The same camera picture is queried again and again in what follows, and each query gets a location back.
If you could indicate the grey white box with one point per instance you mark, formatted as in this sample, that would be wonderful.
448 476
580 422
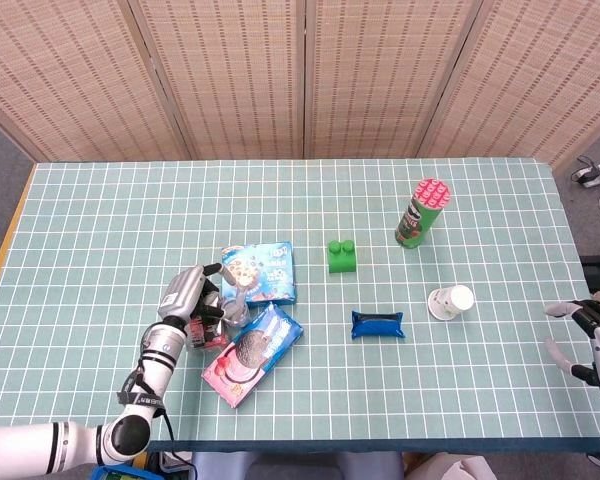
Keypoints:
172 461

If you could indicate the blue Oreo snack packet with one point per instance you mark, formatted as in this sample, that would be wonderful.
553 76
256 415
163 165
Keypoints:
377 326

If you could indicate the green grid tablecloth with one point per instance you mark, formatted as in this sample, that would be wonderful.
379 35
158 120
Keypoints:
130 210

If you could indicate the bamboo folding screen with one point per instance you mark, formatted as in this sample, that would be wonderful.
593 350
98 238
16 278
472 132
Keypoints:
300 75

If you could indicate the white floral paper cup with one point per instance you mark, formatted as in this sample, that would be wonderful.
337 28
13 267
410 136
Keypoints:
447 302

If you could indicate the pink blue Oreo box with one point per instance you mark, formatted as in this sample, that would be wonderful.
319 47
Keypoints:
255 350

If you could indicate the red black snack packet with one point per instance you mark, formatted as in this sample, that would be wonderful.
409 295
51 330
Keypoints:
207 340

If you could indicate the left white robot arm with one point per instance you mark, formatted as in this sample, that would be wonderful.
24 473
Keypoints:
145 370

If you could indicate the green toy brick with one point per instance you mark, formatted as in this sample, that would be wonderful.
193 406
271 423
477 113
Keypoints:
341 260

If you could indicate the blue plastic crate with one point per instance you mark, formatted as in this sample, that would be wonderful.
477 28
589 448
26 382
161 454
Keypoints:
112 474

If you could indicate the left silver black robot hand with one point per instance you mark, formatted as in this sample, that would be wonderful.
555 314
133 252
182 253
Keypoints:
182 295

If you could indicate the blue chocolate chip cookie box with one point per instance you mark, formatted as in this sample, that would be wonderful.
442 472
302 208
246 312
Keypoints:
272 272

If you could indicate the green Pringles can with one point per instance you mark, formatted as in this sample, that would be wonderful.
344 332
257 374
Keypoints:
415 220

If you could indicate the clear plastic cup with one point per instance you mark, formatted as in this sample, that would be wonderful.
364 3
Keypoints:
242 317

